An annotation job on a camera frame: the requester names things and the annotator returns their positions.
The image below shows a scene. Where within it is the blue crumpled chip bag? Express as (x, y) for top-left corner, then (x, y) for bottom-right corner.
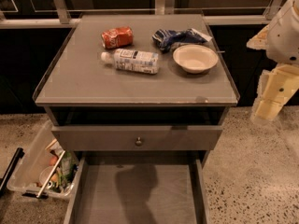
(152, 28), (212, 53)

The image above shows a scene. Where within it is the white paper bowl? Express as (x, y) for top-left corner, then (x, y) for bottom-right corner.
(173, 45), (219, 74)

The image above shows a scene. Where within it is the grey open middle drawer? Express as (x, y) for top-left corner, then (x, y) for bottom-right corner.
(64, 156), (212, 224)

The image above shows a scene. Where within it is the black bin lid handle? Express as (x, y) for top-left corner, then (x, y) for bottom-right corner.
(0, 147), (24, 197)

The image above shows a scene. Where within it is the clear plastic water bottle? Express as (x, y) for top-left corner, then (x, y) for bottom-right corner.
(100, 49), (159, 75)

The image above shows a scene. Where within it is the clear plastic storage bin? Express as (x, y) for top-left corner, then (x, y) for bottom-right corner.
(7, 121), (78, 199)

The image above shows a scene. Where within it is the metal window frame rail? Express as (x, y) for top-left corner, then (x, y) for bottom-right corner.
(1, 0), (287, 29)

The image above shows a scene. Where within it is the grey drawer cabinet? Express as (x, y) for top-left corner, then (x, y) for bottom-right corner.
(32, 13), (241, 224)

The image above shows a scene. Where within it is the grey top drawer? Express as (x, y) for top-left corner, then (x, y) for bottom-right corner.
(52, 125), (222, 151)

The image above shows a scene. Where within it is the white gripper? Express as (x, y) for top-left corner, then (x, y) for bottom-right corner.
(247, 0), (299, 124)

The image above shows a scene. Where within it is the round metal drawer knob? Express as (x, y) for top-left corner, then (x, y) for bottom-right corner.
(135, 137), (143, 147)

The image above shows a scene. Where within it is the crushed red soda can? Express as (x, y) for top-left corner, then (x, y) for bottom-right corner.
(101, 26), (133, 49)

